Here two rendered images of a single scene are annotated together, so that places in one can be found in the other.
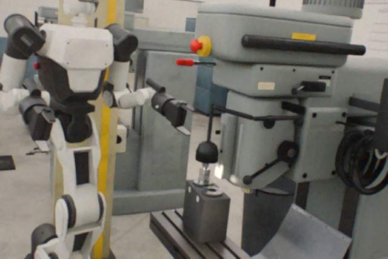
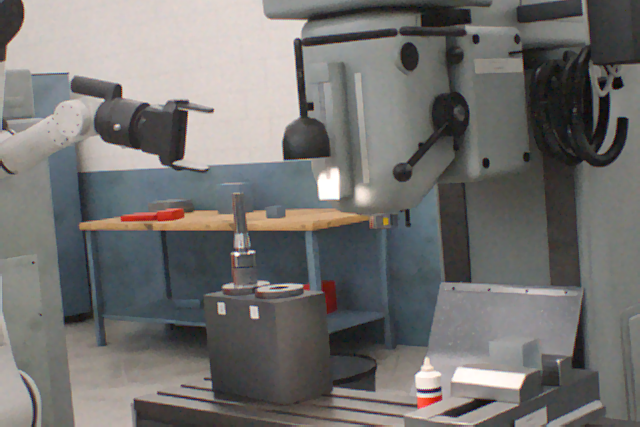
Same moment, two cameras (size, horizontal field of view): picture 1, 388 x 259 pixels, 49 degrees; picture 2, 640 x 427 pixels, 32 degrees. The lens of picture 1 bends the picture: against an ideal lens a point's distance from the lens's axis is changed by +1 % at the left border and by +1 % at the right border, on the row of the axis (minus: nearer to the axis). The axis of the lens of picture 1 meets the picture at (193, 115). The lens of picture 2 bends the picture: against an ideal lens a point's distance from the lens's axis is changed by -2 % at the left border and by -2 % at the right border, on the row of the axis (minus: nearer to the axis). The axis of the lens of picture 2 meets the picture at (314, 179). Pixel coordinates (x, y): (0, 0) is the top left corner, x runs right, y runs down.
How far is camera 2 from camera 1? 0.71 m
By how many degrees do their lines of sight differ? 21
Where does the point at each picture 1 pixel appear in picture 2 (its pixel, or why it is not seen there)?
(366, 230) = (602, 261)
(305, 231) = (487, 319)
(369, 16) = not seen: outside the picture
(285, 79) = not seen: outside the picture
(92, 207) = (15, 395)
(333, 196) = (524, 225)
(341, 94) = (504, 2)
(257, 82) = not seen: outside the picture
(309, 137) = (477, 85)
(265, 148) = (413, 112)
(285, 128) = (435, 71)
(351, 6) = not seen: outside the picture
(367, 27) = not seen: hidden behind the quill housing
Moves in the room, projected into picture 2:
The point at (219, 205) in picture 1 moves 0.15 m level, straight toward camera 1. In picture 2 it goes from (306, 310) to (328, 323)
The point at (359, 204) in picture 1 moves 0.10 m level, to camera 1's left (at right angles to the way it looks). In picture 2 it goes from (580, 214) to (533, 220)
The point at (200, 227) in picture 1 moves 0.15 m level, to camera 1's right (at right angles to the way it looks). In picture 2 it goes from (280, 367) to (359, 355)
